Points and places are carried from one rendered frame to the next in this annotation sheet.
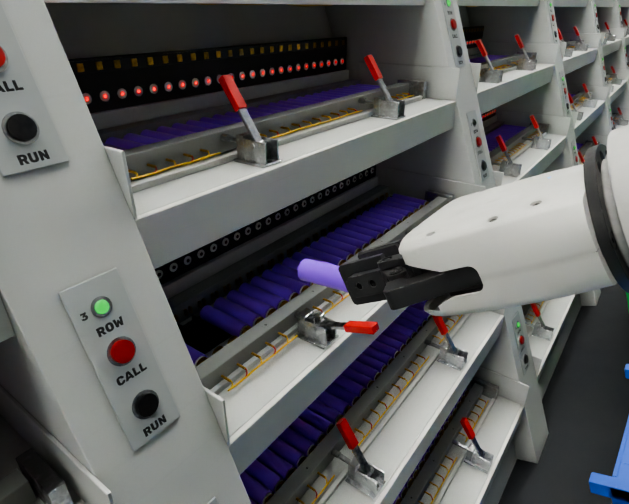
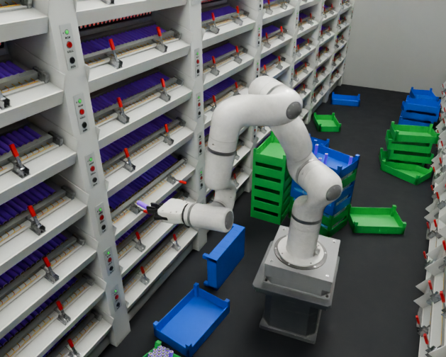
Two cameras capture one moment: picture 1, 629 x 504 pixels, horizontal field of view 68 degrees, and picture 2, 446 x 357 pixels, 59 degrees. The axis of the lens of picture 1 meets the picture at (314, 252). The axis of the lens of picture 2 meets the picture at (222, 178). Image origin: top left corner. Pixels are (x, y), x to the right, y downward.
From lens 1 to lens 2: 1.17 m
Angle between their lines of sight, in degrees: 22
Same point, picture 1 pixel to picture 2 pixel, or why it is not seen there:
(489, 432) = (183, 239)
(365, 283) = (150, 211)
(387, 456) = (147, 242)
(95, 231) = (101, 195)
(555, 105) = not seen: hidden behind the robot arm
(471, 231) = (167, 212)
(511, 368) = not seen: hidden behind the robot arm
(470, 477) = (171, 251)
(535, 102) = not seen: hidden behind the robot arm
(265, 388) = (121, 224)
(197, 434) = (109, 233)
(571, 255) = (178, 219)
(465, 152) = (193, 147)
